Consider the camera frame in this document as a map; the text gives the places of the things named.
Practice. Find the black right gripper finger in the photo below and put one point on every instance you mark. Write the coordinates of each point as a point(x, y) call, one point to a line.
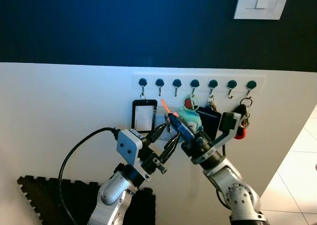
point(187, 127)
point(182, 134)

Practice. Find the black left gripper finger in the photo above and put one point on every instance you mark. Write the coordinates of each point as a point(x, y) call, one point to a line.
point(170, 148)
point(156, 137)

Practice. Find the bagged keys with orange tag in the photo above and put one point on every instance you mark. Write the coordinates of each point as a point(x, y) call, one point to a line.
point(167, 108)

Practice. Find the black badge holder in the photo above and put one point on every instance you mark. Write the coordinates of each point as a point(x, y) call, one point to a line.
point(144, 116)

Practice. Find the navy card wallet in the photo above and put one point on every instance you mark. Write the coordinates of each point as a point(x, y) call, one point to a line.
point(212, 121)

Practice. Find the black car key, red fob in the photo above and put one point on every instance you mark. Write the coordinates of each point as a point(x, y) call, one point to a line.
point(241, 132)

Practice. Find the black foam puzzle mat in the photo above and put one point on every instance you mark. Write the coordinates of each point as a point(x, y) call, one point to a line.
point(44, 195)

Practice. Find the teal knob wall hook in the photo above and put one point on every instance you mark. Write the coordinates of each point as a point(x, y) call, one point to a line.
point(142, 82)
point(251, 84)
point(159, 82)
point(194, 83)
point(232, 84)
point(213, 84)
point(177, 83)

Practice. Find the white hook rail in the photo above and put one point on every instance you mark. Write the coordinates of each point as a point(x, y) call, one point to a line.
point(151, 77)

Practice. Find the white light switch plate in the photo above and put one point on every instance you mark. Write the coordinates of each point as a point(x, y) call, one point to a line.
point(261, 3)

